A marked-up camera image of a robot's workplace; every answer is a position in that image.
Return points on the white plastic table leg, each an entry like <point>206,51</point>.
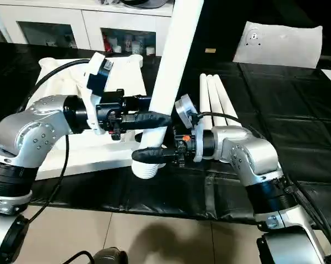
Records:
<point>214,93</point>
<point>223,93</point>
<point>179,55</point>
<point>205,93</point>

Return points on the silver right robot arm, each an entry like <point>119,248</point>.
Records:
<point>245,154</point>

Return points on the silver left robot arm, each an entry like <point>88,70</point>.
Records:
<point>24,129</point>

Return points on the small white cup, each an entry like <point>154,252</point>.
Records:
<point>151,51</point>
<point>117,49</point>

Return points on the white printed jar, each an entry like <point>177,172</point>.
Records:
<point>138,48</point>

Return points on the red bottle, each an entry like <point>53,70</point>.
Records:
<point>107,44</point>

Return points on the small tan label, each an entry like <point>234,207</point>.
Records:
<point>210,50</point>

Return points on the white glass-door cabinet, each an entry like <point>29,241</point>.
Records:
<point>80,22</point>

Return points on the black work mat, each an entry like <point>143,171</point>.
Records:
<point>278,110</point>

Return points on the black tall cabinet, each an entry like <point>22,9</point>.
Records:
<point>217,27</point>

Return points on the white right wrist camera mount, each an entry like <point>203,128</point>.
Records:
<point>184,110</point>

